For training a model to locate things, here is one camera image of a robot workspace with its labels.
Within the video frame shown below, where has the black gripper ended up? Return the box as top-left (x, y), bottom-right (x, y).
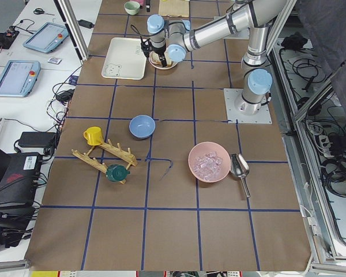
top-left (141, 39), bottom-right (166, 67)

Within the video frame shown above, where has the bread slice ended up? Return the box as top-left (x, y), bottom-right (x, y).
top-left (166, 56), bottom-right (174, 68)

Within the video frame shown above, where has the cream round plate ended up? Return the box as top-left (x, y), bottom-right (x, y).
top-left (148, 51), bottom-right (180, 70)

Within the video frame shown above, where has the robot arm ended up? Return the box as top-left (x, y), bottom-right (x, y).
top-left (140, 0), bottom-right (287, 68)

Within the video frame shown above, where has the cream bear tray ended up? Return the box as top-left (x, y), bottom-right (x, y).
top-left (101, 38), bottom-right (146, 80)

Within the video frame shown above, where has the wooden cutting board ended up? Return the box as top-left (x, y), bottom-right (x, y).
top-left (159, 0), bottom-right (190, 17)

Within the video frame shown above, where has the light green bowl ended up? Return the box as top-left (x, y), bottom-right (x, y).
top-left (124, 1), bottom-right (140, 16)

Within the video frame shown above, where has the pink cloth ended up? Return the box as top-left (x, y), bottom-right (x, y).
top-left (137, 0), bottom-right (145, 6)

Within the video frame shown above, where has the blue bowl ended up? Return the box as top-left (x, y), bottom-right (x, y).
top-left (129, 115), bottom-right (156, 139)

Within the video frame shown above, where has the wooden cup rack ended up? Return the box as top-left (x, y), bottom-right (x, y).
top-left (71, 138), bottom-right (138, 185)

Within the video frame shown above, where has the yellow cup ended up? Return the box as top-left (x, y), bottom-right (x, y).
top-left (83, 126), bottom-right (104, 146)

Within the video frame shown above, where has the pink bowl with ice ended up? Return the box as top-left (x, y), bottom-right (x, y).
top-left (188, 141), bottom-right (231, 182)

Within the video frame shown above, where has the far teach pendant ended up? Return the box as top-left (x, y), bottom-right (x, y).
top-left (22, 22), bottom-right (69, 53)

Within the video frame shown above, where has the teach pendant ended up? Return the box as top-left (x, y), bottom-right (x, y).
top-left (22, 22), bottom-right (69, 53)
top-left (0, 60), bottom-right (41, 98)

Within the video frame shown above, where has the dark green cup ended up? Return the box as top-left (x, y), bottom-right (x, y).
top-left (106, 164), bottom-right (130, 184)

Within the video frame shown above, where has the metal scoop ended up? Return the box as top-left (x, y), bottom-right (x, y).
top-left (230, 153), bottom-right (251, 198)

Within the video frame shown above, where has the near teach pendant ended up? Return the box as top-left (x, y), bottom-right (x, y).
top-left (0, 60), bottom-right (41, 98)

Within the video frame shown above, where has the black power adapter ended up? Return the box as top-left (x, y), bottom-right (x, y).
top-left (18, 132), bottom-right (55, 148)

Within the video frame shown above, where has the black laptop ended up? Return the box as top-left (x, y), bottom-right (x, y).
top-left (0, 149), bottom-right (42, 231)

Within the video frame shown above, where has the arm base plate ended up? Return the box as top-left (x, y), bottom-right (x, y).
top-left (224, 88), bottom-right (272, 124)

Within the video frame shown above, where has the aluminium frame post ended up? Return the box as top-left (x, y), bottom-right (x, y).
top-left (54, 0), bottom-right (89, 62)

